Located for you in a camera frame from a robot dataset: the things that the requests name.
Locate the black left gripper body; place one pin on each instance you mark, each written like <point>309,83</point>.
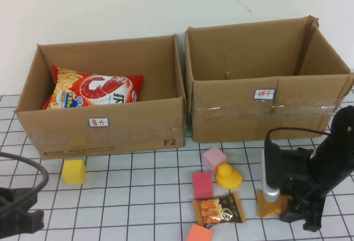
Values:
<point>7,219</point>

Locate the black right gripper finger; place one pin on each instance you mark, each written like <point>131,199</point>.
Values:
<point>314,219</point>
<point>294,214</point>

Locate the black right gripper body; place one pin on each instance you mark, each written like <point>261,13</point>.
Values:
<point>300,180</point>

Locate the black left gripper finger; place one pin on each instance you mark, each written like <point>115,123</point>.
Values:
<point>33,220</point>
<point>23,196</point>

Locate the plain orange-brown snack packet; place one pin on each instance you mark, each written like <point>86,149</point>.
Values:
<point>266,209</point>

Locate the dark brown biscuit packet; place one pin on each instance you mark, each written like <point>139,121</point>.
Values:
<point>218,210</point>

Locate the red shrimp chips bag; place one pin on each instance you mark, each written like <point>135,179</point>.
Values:
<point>94,89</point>

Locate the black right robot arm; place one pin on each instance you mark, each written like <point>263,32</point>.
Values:
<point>340,152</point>

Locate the yellow foam cube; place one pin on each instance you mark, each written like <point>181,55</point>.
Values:
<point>73,173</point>

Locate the yellow rubber duck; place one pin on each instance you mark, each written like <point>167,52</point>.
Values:
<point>229,178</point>

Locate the cardboard box with clear tape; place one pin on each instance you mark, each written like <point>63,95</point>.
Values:
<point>235,125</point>

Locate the light pink foam cube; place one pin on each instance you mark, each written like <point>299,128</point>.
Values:
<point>213,156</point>

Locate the white blue-bordered paper label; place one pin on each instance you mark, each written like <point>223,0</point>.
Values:
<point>264,94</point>
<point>98,122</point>

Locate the magenta foam cube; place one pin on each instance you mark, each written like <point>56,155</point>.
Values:
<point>202,185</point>

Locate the orange foam cube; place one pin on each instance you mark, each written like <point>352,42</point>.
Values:
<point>199,234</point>

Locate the cardboard box with F2 print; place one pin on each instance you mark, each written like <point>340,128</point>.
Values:
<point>132,136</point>

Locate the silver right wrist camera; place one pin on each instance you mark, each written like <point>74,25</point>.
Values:
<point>269,194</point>

